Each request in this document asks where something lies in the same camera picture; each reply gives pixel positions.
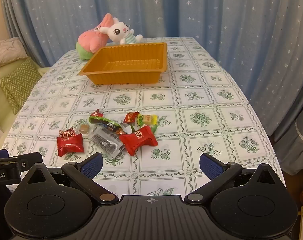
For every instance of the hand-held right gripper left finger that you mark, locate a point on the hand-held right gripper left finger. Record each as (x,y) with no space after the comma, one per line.
(92,165)

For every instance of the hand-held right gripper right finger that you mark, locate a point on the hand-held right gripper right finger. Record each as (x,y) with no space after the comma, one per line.
(211,166)

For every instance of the clear black snack packet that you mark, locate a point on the clear black snack packet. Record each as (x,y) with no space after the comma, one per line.
(105,141)

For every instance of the red gold-patterned snack packet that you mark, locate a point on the red gold-patterned snack packet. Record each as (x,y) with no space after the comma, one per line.
(71,145)

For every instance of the brown candy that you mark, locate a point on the brown candy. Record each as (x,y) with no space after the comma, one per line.
(84,128)

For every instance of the small dark red striped candy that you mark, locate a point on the small dark red striped candy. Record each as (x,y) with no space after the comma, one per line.
(67,133)

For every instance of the large red white-print snack packet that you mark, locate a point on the large red white-print snack packet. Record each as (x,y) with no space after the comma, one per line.
(137,140)

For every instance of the small red twisted candy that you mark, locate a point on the small red twisted candy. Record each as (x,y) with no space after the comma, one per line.
(97,113)

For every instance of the orange plastic tray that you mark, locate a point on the orange plastic tray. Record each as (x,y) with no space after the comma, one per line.
(126,65)

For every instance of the green snack packet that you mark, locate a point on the green snack packet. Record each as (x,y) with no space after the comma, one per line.
(104,121)

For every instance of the red wrapped candy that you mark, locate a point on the red wrapped candy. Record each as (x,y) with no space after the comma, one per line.
(130,117)

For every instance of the yellow green wrapped candy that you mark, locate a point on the yellow green wrapped candy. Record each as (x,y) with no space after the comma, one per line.
(147,120)

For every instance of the green zigzag pillow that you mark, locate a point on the green zigzag pillow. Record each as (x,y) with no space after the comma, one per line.
(19,85)

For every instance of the blue lace-trimmed curtain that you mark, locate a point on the blue lace-trimmed curtain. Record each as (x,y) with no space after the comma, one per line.
(295,145)

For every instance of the white embroidered pillow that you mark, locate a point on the white embroidered pillow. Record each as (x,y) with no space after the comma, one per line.
(6,51)

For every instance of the pink starfish plush toy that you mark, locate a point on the pink starfish plush toy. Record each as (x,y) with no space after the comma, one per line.
(91,38)

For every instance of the white rabbit plush toy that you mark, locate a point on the white rabbit plush toy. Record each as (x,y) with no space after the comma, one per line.
(119,31)

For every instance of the blue star-print curtain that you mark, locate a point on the blue star-print curtain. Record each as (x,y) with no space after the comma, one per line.
(216,17)

